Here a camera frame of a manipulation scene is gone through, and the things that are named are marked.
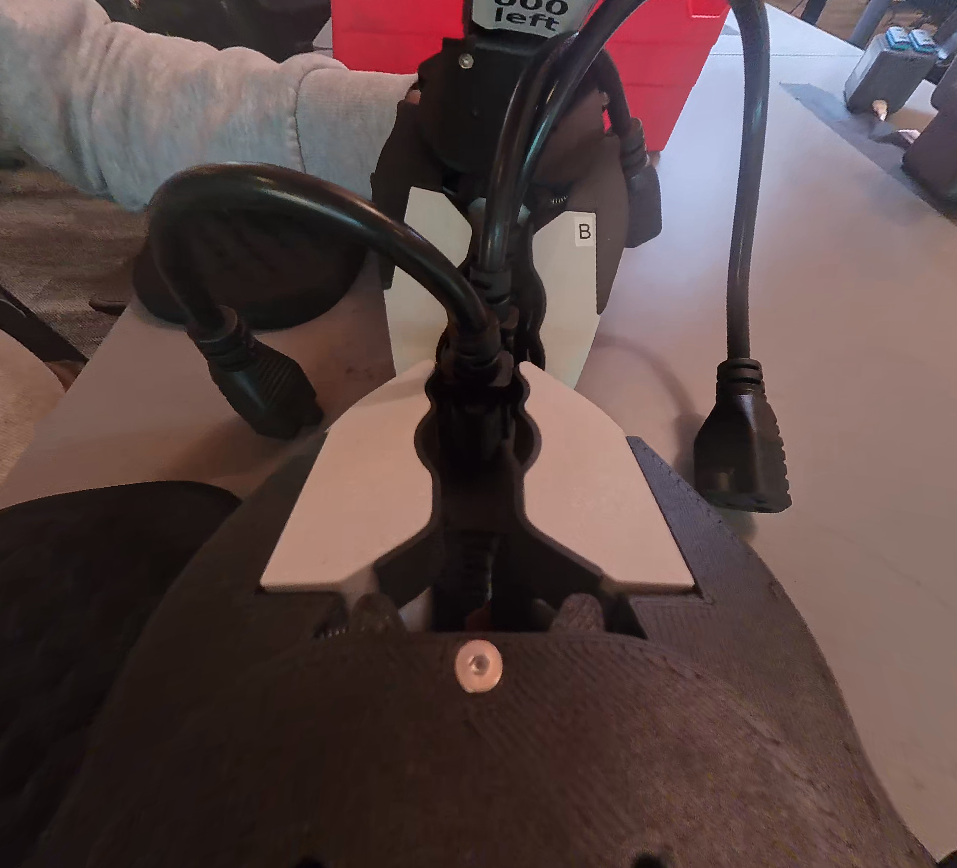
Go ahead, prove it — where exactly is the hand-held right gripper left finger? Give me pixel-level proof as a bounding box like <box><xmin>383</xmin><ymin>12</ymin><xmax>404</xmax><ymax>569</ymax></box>
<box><xmin>258</xmin><ymin>358</ymin><xmax>453</xmax><ymax>615</ymax></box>

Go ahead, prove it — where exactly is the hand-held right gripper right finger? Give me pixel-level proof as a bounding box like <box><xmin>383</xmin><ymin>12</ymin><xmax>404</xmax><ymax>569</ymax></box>
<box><xmin>512</xmin><ymin>360</ymin><xmax>704</xmax><ymax>592</ymax></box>

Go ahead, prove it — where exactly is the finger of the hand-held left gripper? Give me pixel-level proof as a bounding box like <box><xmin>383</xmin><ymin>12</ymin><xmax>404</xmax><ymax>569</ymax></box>
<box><xmin>385</xmin><ymin>186</ymin><xmax>479</xmax><ymax>382</ymax></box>
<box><xmin>522</xmin><ymin>197</ymin><xmax>601</xmax><ymax>392</ymax></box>

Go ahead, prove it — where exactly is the black short extension cord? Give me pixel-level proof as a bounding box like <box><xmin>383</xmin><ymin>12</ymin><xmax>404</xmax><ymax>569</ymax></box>
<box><xmin>147</xmin><ymin>163</ymin><xmax>526</xmax><ymax>622</ymax></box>

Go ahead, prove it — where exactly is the black splitter power cord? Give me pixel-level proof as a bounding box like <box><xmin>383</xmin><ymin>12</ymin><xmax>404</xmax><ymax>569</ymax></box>
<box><xmin>465</xmin><ymin>0</ymin><xmax>794</xmax><ymax>514</ymax></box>

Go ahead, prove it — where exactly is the person's left forearm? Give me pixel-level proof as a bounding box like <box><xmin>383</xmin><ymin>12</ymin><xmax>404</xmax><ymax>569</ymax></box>
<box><xmin>0</xmin><ymin>0</ymin><xmax>420</xmax><ymax>213</ymax></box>

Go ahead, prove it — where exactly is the black round object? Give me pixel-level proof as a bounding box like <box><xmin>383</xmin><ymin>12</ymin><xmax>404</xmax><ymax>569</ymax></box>
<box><xmin>133</xmin><ymin>209</ymin><xmax>376</xmax><ymax>332</ymax></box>

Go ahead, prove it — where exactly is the large red plastic bin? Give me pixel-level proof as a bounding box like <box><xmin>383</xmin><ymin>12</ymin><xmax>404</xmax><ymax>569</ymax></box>
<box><xmin>331</xmin><ymin>0</ymin><xmax>731</xmax><ymax>153</ymax></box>

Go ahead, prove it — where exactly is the grey device with blue tops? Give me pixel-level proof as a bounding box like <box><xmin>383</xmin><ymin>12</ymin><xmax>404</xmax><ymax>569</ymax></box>
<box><xmin>845</xmin><ymin>27</ymin><xmax>945</xmax><ymax>116</ymax></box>

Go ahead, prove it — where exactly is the dark brown object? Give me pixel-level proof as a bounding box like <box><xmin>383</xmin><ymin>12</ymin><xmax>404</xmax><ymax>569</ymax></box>
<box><xmin>901</xmin><ymin>102</ymin><xmax>957</xmax><ymax>220</ymax></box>

